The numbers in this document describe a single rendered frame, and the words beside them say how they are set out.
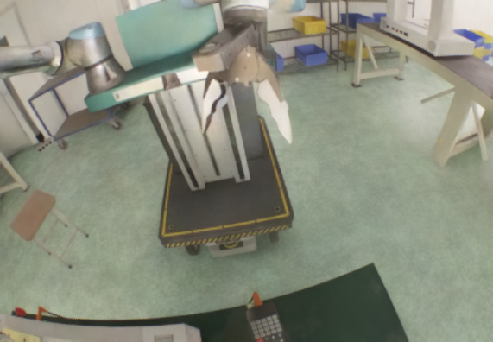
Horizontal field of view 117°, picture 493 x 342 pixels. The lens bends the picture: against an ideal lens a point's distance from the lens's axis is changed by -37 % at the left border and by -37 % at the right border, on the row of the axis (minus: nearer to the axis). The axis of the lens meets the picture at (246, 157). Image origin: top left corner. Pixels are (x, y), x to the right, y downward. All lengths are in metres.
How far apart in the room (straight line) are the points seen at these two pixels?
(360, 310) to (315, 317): 0.10
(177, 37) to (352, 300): 0.93
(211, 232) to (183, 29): 0.89
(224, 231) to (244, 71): 0.92
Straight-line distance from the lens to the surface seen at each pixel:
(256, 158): 1.44
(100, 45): 0.85
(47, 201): 1.87
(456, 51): 2.25
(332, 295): 0.59
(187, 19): 0.87
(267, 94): 0.36
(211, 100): 0.40
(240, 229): 1.17
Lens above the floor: 1.32
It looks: 43 degrees down
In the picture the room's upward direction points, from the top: 12 degrees counter-clockwise
